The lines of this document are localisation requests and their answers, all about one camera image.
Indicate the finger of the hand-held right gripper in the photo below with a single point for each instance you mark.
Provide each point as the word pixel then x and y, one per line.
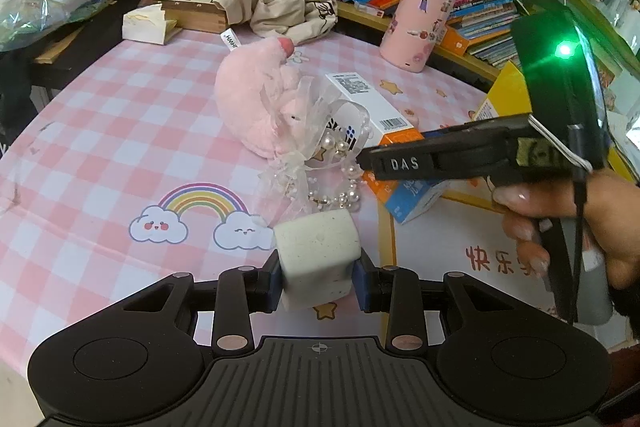
pixel 450 154

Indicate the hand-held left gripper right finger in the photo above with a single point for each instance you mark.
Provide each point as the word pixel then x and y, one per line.
pixel 359 287

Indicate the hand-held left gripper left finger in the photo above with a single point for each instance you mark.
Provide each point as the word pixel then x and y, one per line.
pixel 274 289

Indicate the white wall charger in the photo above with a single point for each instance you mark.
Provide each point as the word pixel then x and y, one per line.
pixel 317 257

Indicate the yellow cardboard box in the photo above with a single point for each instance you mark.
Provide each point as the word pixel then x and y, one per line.
pixel 505 92

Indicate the blue and orange carton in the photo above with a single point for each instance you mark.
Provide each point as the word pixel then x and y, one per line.
pixel 415 202

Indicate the white and orange carton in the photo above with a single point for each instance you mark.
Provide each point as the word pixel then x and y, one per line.
pixel 365 99

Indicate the white lace ribbon bow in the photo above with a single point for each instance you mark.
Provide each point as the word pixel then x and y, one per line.
pixel 287 172

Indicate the pink plush toy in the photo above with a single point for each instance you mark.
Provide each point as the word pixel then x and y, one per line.
pixel 250 92

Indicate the person's right hand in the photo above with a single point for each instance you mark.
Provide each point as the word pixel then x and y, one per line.
pixel 617 227

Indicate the pink printed cylinder tin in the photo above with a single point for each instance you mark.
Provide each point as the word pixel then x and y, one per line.
pixel 417 24

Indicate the pink checkered tablecloth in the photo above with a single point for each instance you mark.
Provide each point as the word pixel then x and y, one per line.
pixel 110 147

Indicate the cream tissue box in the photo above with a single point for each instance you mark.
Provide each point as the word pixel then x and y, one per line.
pixel 145 27

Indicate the dark wooden side table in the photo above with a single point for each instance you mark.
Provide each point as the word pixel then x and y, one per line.
pixel 75 52

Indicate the clear plastic bag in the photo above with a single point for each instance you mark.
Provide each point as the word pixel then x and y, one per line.
pixel 45 7

